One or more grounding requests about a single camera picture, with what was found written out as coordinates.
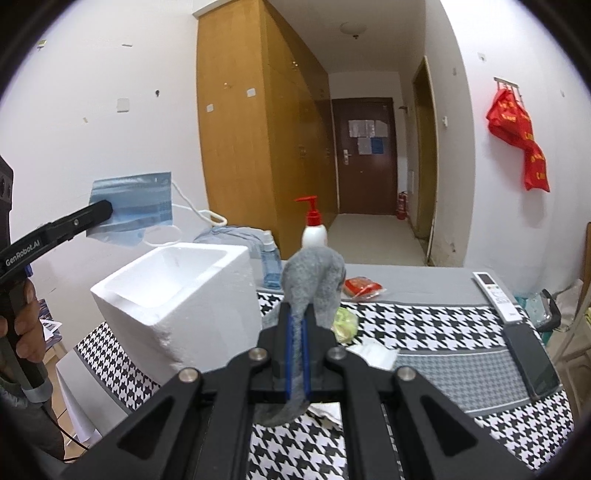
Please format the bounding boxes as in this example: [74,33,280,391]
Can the papers on door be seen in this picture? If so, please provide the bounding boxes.
[347,119,387,155]

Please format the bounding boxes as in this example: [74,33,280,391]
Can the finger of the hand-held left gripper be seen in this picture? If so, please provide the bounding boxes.
[44,199,114,240]

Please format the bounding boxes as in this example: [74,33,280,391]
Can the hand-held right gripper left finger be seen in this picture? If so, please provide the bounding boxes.
[60,302,296,480]

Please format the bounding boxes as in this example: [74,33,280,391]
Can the houndstooth blanket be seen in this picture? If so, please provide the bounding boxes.
[74,263,578,480]

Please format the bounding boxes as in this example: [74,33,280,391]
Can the light blue cloth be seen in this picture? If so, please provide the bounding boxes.
[193,225,273,259]

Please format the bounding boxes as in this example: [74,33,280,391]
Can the wall hook rack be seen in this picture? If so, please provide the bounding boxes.
[493,77,525,112]

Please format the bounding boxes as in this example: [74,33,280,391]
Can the white tissue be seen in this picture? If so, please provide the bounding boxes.
[351,337,400,370]

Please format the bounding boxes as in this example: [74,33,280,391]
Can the person's left hand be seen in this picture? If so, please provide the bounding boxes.
[0,279,49,365]

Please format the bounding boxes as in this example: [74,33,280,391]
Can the person's left forearm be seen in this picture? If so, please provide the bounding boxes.
[0,364,65,462]

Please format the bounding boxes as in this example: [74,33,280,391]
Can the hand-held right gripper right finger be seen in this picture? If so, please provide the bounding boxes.
[302,305,536,480]

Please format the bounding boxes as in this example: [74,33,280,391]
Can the black cable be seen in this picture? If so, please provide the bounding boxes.
[44,401,95,455]

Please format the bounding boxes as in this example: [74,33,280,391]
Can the white pump bottle red cap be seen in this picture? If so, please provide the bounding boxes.
[294,196,328,252]

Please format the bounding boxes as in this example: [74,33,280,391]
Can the red plastic bags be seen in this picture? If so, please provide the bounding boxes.
[486,88,551,192]

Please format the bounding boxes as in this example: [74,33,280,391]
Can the red snack packet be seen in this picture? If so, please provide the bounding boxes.
[344,276,386,302]

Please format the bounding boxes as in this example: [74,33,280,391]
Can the white remote control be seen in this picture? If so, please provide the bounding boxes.
[472,271,520,322]

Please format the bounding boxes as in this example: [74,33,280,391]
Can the dark brown door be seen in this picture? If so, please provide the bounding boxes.
[331,97,399,215]

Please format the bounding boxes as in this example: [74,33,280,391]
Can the yellow foam net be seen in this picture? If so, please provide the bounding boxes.
[331,307,360,343]

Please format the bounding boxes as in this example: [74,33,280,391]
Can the printed papers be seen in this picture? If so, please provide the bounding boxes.
[39,300,63,342]

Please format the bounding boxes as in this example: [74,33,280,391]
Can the grey sock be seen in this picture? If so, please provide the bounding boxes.
[254,247,347,428]

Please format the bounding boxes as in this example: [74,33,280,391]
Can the black smartphone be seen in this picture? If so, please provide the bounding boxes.
[502,323,561,401]

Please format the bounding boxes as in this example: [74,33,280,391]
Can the blue face mask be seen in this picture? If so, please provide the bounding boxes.
[88,171,227,248]

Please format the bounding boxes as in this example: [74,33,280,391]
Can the wooden side door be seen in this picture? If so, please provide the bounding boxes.
[411,55,439,266]

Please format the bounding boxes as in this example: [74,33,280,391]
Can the wooden wardrobe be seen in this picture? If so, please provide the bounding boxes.
[196,0,340,261]

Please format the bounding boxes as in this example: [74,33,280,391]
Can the white foam box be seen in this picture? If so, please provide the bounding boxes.
[90,242,262,386]

